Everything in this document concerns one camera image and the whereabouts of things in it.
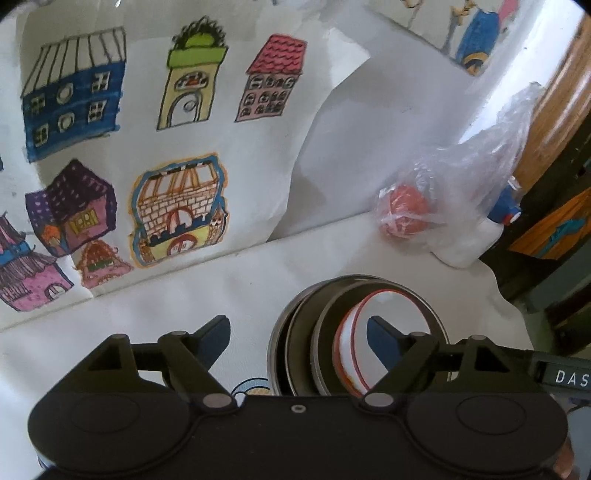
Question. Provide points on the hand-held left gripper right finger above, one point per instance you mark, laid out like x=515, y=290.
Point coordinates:
x=381, y=338

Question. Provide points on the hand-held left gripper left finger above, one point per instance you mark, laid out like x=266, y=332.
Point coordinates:
x=214, y=336

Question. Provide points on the white bowl pink flower print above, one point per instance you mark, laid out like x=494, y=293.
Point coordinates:
x=397, y=310

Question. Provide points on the large steel bowl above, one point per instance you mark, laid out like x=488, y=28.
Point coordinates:
x=325, y=332

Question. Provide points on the steel plate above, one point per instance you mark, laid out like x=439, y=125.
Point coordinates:
x=295, y=353
x=275, y=344

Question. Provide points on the white printed table cloth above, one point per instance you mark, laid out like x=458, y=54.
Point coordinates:
x=161, y=304

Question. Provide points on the white bottle blue red cap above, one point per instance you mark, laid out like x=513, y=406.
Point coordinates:
x=466, y=245

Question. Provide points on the red wrapped ball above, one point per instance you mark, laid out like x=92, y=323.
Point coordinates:
x=406, y=210

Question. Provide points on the coloured houses drawing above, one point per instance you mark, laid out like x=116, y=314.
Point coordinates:
x=138, y=138

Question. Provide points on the clear plastic bag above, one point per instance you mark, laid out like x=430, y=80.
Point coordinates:
x=489, y=152

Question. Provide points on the dark figure wall poster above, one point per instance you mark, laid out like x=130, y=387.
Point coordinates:
x=554, y=230

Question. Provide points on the wooden door frame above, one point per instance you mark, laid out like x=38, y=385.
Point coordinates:
x=558, y=106

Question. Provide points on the cartoon figure wall poster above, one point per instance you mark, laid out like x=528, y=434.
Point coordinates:
x=480, y=37

